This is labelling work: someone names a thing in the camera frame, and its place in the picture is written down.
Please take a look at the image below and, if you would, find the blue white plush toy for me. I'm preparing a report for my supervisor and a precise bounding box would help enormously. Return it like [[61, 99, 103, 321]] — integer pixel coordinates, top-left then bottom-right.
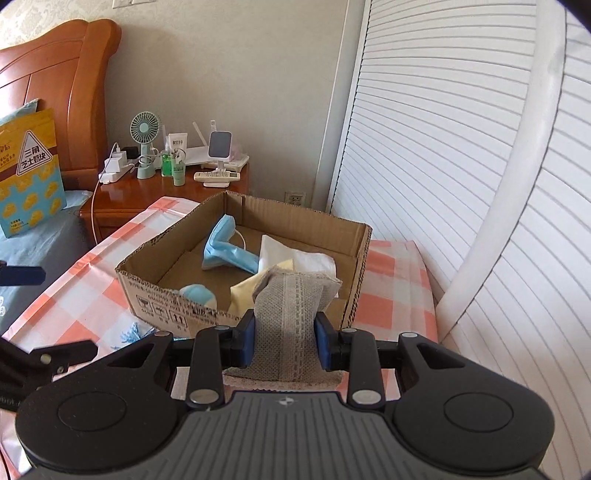
[[179, 284, 217, 309]]

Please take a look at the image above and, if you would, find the grey lace sachet pouch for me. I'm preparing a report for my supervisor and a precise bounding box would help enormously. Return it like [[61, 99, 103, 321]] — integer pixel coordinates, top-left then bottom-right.
[[225, 266, 342, 381]]

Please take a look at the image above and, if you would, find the grey blue bed sheet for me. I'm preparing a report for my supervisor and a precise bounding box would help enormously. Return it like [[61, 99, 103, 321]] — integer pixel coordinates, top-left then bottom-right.
[[1, 190, 91, 333]]

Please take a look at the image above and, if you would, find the pink checkered tablecloth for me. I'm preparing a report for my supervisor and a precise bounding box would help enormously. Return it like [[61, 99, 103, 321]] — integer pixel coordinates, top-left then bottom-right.
[[6, 193, 437, 355]]

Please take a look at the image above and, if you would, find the brown cardboard box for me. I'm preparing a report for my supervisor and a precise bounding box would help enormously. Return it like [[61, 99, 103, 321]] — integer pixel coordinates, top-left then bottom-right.
[[116, 191, 372, 338]]

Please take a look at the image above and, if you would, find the yellow blue snack bag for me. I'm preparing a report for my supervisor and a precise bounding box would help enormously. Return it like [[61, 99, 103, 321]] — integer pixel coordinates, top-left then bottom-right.
[[0, 109, 66, 238]]

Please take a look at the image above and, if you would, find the white cloth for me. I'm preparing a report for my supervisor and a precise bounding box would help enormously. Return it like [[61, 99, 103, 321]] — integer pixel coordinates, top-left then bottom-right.
[[259, 235, 337, 276]]

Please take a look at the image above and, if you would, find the wooden nightstand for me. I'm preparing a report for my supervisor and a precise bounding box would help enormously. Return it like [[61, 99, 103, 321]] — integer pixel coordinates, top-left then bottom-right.
[[79, 166, 220, 243]]

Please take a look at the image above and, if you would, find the white power strip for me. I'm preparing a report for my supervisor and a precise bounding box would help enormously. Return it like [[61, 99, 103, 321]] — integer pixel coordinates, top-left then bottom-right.
[[98, 151, 133, 184]]

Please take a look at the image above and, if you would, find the white remote control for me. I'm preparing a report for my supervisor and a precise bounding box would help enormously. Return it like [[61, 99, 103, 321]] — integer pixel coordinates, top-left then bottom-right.
[[193, 170, 240, 183]]

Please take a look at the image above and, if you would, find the pale green tube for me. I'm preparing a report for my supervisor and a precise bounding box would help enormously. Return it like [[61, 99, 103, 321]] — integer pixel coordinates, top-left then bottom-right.
[[171, 156, 185, 187]]

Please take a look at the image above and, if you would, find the green bottle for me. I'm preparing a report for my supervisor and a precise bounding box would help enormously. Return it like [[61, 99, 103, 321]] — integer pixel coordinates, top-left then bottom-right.
[[160, 150, 172, 177]]

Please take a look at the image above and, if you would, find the green mini desk fan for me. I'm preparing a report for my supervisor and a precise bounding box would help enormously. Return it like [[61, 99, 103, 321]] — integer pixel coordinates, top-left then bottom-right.
[[129, 111, 160, 180]]

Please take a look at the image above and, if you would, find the phone on white stand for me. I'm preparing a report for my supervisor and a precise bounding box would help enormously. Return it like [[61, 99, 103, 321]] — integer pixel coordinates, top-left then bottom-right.
[[204, 131, 232, 188]]

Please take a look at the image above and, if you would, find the white tube upright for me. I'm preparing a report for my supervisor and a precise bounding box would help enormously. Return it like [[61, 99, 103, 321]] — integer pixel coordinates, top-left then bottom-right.
[[167, 132, 188, 153]]

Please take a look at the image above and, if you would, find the wooden headboard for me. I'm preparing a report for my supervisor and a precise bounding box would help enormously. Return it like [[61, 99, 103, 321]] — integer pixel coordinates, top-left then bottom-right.
[[1, 19, 121, 190]]

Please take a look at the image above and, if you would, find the white curved pole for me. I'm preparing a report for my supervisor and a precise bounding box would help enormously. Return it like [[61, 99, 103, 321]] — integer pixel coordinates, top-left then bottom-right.
[[436, 1, 566, 339]]

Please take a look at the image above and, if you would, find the white louvered door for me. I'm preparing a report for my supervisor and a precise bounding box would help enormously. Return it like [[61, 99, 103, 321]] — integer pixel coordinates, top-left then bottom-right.
[[328, 1, 590, 479]]

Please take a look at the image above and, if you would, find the white charging cable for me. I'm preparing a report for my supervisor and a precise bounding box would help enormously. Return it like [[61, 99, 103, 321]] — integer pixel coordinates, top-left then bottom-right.
[[89, 142, 122, 245]]

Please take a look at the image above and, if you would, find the wall power socket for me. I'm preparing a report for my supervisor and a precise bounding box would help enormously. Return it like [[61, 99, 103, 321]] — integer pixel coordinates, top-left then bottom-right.
[[284, 192, 305, 206]]

